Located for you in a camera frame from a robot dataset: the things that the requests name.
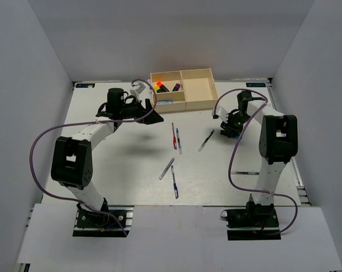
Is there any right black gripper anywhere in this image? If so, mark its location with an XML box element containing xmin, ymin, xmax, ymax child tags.
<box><xmin>220</xmin><ymin>112</ymin><xmax>253</xmax><ymax>138</ymax></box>

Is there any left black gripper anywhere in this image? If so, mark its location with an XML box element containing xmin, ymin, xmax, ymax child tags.
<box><xmin>119</xmin><ymin>97</ymin><xmax>164</xmax><ymax>125</ymax></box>

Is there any blue clear highlighter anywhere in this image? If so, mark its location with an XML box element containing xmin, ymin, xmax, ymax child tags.
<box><xmin>157</xmin><ymin>100</ymin><xmax>173</xmax><ymax>105</ymax></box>

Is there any yellow cap highlighter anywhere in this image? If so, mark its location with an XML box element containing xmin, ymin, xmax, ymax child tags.
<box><xmin>155</xmin><ymin>87</ymin><xmax>163</xmax><ymax>93</ymax></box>

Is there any orange cap highlighter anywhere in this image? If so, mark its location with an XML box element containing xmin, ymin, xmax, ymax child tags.
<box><xmin>156</xmin><ymin>82</ymin><xmax>169</xmax><ymax>92</ymax></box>

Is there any purple cap highlighter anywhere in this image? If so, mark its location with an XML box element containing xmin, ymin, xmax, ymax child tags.
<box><xmin>172</xmin><ymin>83</ymin><xmax>181</xmax><ymax>92</ymax></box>

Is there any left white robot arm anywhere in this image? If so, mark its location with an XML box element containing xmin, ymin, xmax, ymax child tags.
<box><xmin>51</xmin><ymin>84</ymin><xmax>164</xmax><ymax>226</ymax></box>

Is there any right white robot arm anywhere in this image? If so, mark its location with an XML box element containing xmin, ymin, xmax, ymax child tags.
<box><xmin>212</xmin><ymin>88</ymin><xmax>298</xmax><ymax>207</ymax></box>

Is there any green clear pen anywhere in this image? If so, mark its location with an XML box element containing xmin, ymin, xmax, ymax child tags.
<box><xmin>198</xmin><ymin>129</ymin><xmax>215</xmax><ymax>152</ymax></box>

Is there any red pen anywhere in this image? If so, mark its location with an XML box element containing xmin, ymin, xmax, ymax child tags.
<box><xmin>172</xmin><ymin>122</ymin><xmax>177</xmax><ymax>150</ymax></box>

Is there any wooden compartment box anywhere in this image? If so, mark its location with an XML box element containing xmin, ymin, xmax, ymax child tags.
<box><xmin>150</xmin><ymin>68</ymin><xmax>219</xmax><ymax>113</ymax></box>

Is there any black clear pen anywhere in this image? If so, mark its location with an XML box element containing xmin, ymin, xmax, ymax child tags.
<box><xmin>233</xmin><ymin>171</ymin><xmax>259</xmax><ymax>175</ymax></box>

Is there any blue clear pen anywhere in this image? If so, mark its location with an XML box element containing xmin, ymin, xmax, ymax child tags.
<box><xmin>176</xmin><ymin>128</ymin><xmax>183</xmax><ymax>155</ymax></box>

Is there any purple clear pen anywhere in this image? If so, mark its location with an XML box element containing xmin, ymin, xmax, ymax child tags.
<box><xmin>159</xmin><ymin>158</ymin><xmax>175</xmax><ymax>180</ymax></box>

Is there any right table logo sticker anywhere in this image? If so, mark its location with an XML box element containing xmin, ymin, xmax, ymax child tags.
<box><xmin>246</xmin><ymin>82</ymin><xmax>266</xmax><ymax>88</ymax></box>

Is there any table logo sticker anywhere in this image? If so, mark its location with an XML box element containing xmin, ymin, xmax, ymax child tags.
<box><xmin>75</xmin><ymin>83</ymin><xmax>95</xmax><ymax>88</ymax></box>
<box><xmin>246</xmin><ymin>82</ymin><xmax>266</xmax><ymax>88</ymax></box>

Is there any left table logo sticker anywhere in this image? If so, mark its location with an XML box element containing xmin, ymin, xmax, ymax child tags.
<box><xmin>75</xmin><ymin>83</ymin><xmax>95</xmax><ymax>88</ymax></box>

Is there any blue grip pen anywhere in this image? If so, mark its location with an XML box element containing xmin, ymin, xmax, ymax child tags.
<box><xmin>171</xmin><ymin>165</ymin><xmax>179</xmax><ymax>199</ymax></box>

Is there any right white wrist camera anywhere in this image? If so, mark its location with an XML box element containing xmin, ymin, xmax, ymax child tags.
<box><xmin>212</xmin><ymin>107</ymin><xmax>229</xmax><ymax>122</ymax></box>

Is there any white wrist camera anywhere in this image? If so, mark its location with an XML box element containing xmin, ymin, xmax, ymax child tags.
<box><xmin>130</xmin><ymin>82</ymin><xmax>146</xmax><ymax>99</ymax></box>
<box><xmin>212</xmin><ymin>107</ymin><xmax>229</xmax><ymax>122</ymax></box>

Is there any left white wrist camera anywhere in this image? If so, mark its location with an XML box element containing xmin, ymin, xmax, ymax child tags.
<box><xmin>130</xmin><ymin>82</ymin><xmax>146</xmax><ymax>99</ymax></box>

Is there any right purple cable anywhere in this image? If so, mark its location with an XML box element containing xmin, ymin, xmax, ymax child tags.
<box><xmin>213</xmin><ymin>88</ymin><xmax>299</xmax><ymax>235</ymax></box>

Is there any purple cable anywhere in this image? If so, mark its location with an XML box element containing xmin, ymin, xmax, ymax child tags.
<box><xmin>29</xmin><ymin>79</ymin><xmax>157</xmax><ymax>237</ymax></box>
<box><xmin>213</xmin><ymin>88</ymin><xmax>299</xmax><ymax>235</ymax></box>

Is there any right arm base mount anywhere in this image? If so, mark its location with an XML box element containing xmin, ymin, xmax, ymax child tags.
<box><xmin>220</xmin><ymin>209</ymin><xmax>281</xmax><ymax>241</ymax></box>

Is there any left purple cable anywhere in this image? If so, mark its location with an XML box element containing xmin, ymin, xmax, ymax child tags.
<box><xmin>29</xmin><ymin>79</ymin><xmax>157</xmax><ymax>237</ymax></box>

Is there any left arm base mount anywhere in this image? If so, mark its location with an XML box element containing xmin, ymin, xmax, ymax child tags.
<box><xmin>72</xmin><ymin>206</ymin><xmax>134</xmax><ymax>237</ymax></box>

